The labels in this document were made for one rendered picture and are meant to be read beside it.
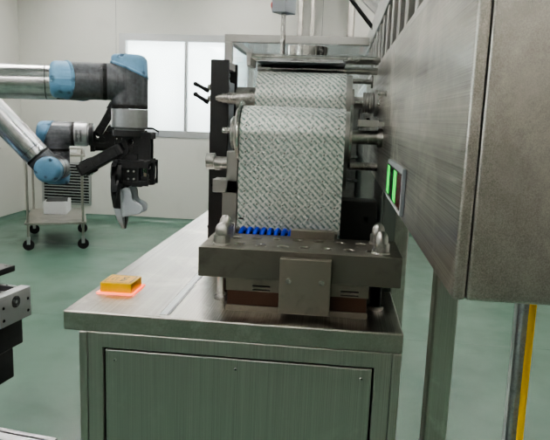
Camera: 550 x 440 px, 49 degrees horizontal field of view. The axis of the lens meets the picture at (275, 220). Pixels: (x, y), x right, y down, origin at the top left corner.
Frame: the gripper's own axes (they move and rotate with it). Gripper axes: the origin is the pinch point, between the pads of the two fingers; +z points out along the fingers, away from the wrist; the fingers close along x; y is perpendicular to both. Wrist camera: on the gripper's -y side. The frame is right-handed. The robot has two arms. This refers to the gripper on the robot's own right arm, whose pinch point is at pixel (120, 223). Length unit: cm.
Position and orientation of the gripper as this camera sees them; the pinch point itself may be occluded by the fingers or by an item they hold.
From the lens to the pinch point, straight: 134.1
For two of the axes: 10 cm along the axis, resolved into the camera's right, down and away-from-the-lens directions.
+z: -0.4, 9.9, 1.7
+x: 1.0, -1.6, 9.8
